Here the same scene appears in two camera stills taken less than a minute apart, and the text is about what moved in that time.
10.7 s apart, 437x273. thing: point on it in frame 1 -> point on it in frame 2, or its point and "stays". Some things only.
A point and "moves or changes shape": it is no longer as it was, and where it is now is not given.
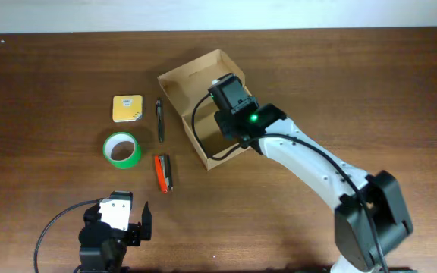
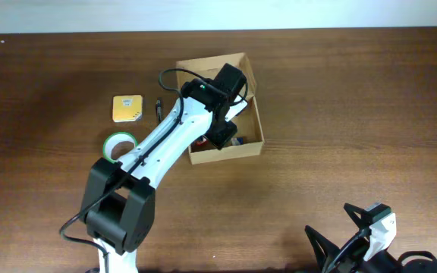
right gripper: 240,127 -> 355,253
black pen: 159,106 stays
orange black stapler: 163,166 -> 201,141
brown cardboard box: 187,86 moves or changes shape
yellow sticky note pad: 127,108 stays
